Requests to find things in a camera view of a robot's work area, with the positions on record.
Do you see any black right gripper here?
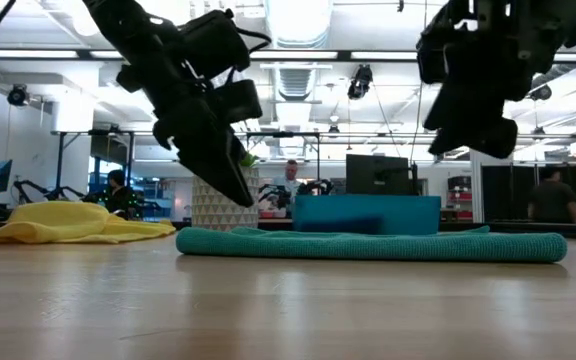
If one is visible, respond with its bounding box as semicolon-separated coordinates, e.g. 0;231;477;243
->
422;28;560;160

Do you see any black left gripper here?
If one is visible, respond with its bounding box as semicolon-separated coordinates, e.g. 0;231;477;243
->
151;81;256;209

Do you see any teal microfiber towel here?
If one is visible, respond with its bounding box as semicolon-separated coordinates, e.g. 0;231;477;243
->
175;224;568;264

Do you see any blue microfiber towel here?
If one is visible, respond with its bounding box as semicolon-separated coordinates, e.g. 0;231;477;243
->
295;215;385;235

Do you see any yellow microfiber towel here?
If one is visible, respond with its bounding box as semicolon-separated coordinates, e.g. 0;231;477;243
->
0;201;177;246

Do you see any green artificial succulent plant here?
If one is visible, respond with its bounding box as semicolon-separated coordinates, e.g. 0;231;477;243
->
237;149;260;169

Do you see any triangle patterned planter pot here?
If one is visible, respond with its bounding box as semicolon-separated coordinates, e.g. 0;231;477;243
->
191;167;261;232

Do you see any red storage shelf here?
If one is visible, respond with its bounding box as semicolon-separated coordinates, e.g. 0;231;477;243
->
447;175;473;221

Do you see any black room divider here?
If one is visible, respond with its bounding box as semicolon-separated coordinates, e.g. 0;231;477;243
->
481;164;576;221

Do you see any black track spotlight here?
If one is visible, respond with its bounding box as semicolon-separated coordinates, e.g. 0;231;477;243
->
346;64;374;101
530;84;553;103
6;83;30;107

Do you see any person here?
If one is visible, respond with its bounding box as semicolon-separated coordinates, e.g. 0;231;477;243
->
272;158;303;211
101;168;140;221
527;167;576;225

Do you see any black monitor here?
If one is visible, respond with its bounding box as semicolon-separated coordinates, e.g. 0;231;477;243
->
345;153;419;196

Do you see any blue storage bin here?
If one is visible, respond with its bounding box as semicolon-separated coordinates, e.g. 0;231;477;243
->
292;194;442;236

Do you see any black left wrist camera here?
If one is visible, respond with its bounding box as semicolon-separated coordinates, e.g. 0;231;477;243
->
216;79;264;125

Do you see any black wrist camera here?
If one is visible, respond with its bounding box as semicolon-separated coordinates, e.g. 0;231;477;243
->
416;9;450;86
216;79;264;125

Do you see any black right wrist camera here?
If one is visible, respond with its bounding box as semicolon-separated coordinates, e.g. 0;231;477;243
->
416;9;450;86

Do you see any black metal frame stand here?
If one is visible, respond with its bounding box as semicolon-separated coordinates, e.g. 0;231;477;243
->
50;128;137;201
245;131;322;196

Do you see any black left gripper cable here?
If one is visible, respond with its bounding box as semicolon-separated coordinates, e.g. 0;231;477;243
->
231;27;273;86

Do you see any black overhead frame bar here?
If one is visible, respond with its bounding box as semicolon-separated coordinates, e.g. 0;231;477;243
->
0;48;576;64

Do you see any silver ceiling air duct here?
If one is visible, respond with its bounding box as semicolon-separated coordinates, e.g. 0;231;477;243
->
265;0;334;101

